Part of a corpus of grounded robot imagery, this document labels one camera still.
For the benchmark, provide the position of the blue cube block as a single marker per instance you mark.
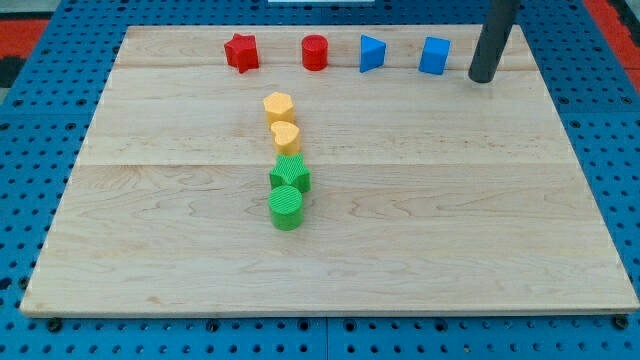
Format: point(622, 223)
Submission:
point(434, 55)

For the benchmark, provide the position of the blue triangle block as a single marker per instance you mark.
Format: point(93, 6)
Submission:
point(372, 53)

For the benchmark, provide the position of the red cylinder block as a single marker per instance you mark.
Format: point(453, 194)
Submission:
point(314, 52)

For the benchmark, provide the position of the red star block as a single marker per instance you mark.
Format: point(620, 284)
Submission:
point(242, 53)

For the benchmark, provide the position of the yellow pentagon block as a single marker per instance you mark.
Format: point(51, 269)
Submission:
point(279, 107)

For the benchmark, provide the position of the green star block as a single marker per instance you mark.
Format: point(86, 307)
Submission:
point(290, 170)

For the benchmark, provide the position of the yellow heart block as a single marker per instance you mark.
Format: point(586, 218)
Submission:
point(286, 138)

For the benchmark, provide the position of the light wooden board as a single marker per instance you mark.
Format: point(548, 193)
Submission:
point(431, 195)

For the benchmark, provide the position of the green cylinder block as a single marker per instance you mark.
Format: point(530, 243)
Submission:
point(286, 207)

